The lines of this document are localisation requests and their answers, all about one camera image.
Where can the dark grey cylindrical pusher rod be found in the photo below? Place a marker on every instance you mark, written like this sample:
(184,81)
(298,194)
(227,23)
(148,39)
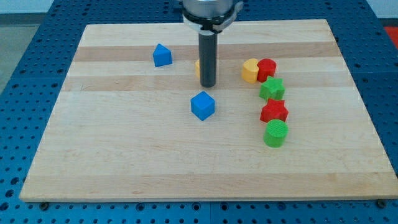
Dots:
(207,45)

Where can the yellow hexagon block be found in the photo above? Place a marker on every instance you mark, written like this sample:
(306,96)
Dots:
(197,68)

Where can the yellow heart block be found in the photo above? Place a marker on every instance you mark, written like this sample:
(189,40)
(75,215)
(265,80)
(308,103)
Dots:
(250,70)

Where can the blue pentagon block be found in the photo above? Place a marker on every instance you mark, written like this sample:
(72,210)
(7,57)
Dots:
(162,56)

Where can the blue cube block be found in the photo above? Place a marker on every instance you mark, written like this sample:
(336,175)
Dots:
(202,105)

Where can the red cylinder block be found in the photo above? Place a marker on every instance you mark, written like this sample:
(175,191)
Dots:
(267,68)

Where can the green star block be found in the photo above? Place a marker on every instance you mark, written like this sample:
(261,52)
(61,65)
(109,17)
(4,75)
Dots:
(272,88)

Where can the red star block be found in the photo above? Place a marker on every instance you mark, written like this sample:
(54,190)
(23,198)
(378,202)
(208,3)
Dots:
(274,109)

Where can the light wooden board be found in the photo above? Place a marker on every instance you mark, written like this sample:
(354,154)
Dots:
(122,129)

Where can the green cylinder block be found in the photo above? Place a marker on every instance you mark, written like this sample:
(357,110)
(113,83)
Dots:
(275,133)

